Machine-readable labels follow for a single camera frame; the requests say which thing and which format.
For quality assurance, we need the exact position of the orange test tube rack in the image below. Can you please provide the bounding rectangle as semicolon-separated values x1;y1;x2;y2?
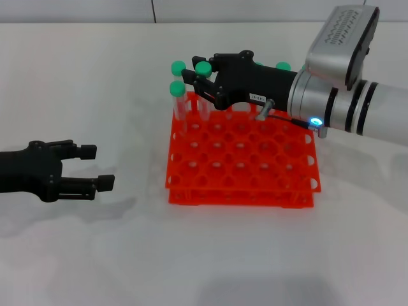
164;91;322;207

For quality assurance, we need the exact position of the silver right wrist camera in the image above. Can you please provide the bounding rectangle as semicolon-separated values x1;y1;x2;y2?
305;5;381;92

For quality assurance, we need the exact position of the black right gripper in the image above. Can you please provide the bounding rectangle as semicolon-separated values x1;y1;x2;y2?
182;50;300;113

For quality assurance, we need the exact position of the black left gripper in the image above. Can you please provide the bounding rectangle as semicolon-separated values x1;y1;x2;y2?
0;139;115;203

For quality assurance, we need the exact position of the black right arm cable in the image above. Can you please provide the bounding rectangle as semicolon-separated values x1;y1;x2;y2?
255;98;329;139

